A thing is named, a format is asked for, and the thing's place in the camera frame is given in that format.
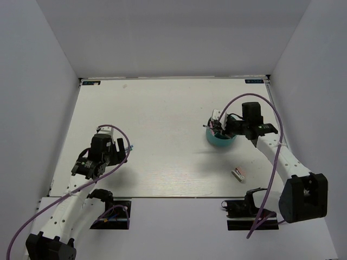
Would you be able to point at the pink white eraser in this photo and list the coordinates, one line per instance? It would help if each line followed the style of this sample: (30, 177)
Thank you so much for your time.
(239, 174)

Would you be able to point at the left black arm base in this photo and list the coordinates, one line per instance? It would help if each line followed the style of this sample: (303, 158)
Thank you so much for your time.
(116, 215)

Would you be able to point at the teal round organizer container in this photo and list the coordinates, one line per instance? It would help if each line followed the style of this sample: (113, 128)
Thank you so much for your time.
(218, 140)

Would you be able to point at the left corner table label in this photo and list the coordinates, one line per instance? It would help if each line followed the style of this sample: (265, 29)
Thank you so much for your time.
(91, 83)

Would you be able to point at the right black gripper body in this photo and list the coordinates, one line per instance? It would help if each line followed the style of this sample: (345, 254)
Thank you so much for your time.
(234, 127)

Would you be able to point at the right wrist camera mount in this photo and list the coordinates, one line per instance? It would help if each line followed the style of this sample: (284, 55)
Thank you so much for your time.
(218, 119)

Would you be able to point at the corner table label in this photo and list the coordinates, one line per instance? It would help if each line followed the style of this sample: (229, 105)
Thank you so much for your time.
(91, 83)
(254, 81)

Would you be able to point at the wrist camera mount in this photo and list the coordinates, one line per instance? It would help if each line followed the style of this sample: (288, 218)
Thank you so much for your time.
(218, 119)
(106, 130)

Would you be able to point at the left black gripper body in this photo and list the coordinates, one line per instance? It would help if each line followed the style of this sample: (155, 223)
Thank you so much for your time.
(111, 157)

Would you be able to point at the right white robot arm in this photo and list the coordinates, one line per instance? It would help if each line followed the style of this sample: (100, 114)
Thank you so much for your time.
(304, 196)

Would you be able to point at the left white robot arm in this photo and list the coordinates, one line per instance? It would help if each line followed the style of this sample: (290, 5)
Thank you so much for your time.
(83, 203)

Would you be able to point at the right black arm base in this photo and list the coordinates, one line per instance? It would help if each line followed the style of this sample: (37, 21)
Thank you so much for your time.
(241, 213)

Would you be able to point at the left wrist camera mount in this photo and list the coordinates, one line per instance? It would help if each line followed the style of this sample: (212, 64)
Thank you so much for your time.
(106, 130)

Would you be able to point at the right corner table label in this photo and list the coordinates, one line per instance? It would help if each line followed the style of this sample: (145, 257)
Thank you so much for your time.
(254, 81)

